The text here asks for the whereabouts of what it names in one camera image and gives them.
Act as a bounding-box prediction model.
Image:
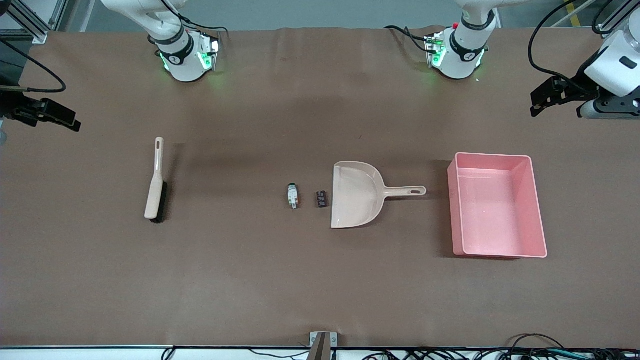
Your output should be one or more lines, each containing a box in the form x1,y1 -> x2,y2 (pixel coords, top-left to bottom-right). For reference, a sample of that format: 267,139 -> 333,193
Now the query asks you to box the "beige brush with black bristles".
144,136 -> 169,224

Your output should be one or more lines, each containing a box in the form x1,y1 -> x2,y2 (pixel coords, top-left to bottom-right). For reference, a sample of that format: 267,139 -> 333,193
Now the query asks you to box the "beige plastic dustpan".
330,160 -> 427,230

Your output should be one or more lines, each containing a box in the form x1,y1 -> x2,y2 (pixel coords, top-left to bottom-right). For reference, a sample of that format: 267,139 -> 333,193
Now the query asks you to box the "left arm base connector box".
425,31 -> 447,69

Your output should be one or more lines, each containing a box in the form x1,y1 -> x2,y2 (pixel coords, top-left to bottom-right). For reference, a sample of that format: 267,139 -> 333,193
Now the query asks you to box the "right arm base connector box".
199,32 -> 221,72

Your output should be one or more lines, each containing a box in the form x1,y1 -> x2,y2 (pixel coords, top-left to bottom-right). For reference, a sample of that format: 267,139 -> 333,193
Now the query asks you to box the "pink plastic bin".
447,152 -> 549,259

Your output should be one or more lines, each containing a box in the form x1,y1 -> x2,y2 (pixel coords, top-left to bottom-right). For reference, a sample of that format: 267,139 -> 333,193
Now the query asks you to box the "brown table mat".
0,26 -> 640,349

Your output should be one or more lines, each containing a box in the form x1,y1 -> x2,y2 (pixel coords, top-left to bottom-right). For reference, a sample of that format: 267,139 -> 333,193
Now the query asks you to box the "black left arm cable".
528,0 -> 601,94

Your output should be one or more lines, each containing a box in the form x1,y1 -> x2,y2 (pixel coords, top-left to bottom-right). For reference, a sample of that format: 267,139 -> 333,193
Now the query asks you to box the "aluminium frame profile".
592,0 -> 640,39
0,0 -> 68,45

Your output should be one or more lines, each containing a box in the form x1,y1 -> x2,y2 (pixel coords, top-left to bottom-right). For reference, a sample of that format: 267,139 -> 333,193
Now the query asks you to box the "black left base cable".
384,25 -> 431,53

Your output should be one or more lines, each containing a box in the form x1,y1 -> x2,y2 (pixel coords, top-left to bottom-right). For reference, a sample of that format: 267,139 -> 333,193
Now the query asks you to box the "black base cable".
165,0 -> 230,36
384,25 -> 431,53

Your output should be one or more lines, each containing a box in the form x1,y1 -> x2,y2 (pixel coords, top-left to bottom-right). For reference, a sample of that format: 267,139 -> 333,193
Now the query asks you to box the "black right base cable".
165,0 -> 230,36

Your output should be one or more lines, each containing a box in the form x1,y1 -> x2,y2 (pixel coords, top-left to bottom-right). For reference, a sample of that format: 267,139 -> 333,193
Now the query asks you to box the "black cable loop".
506,333 -> 566,352

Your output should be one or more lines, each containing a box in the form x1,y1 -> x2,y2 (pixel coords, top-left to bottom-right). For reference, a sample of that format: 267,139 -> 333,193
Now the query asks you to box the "tangled black cable bundle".
360,347 -> 640,360

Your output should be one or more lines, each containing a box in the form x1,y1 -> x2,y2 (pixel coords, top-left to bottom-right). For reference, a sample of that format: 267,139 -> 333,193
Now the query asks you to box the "long thin black cable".
248,349 -> 310,360

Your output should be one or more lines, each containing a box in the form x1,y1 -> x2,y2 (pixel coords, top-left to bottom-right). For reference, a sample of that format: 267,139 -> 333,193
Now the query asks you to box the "metal table edge bracket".
307,331 -> 339,360

